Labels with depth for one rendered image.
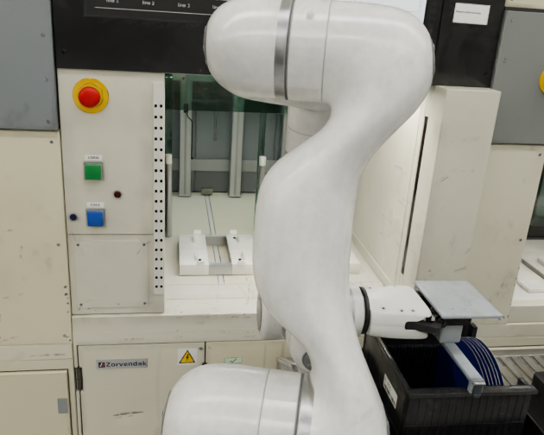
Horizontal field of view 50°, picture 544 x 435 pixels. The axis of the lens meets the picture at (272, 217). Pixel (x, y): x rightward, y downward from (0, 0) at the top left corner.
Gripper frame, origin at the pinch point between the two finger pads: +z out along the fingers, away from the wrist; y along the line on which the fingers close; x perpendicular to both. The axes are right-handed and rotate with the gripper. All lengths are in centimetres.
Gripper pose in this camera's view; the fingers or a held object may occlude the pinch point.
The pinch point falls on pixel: (451, 308)
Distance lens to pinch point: 100.6
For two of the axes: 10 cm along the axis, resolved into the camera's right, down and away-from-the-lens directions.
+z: 9.9, 0.1, 1.6
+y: 1.4, 3.5, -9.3
